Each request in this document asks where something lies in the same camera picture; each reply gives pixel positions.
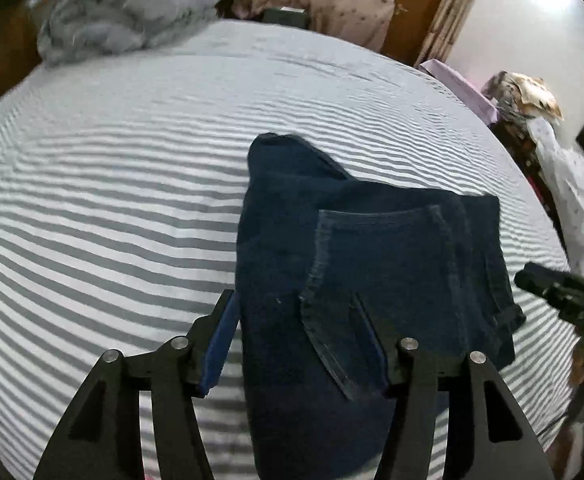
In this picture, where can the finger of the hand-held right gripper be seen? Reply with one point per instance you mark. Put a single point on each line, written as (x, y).
(542, 280)

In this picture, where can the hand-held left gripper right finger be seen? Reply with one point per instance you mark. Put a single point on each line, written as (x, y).
(372, 340)

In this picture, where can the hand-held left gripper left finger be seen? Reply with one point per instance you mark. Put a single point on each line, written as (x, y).
(217, 345)

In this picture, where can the dark blue jeans pants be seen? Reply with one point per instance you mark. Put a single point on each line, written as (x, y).
(297, 260)

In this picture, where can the white printed cloth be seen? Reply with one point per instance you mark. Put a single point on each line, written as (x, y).
(572, 185)

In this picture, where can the brown patterned cloth pile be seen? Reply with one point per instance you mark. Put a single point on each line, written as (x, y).
(527, 91)

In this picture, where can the grey white striped bed sheet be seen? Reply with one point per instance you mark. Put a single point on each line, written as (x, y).
(96, 160)

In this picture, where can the pink folded cloth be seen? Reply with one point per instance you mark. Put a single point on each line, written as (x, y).
(452, 77)

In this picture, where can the beige floral curtain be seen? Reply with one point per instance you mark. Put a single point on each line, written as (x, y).
(447, 15)
(342, 5)

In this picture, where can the brown wooden door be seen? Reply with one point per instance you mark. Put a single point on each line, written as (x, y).
(412, 10)

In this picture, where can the grey fluffy blanket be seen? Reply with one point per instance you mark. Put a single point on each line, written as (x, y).
(121, 10)

